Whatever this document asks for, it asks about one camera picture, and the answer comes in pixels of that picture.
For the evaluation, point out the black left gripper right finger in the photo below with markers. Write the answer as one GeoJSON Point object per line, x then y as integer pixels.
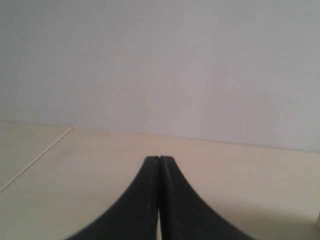
{"type": "Point", "coordinates": [183, 214]}

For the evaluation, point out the large light wooden cube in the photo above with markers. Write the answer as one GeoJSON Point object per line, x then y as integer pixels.
{"type": "Point", "coordinates": [317, 223]}

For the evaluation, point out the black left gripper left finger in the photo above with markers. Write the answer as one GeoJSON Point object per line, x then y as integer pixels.
{"type": "Point", "coordinates": [134, 216]}

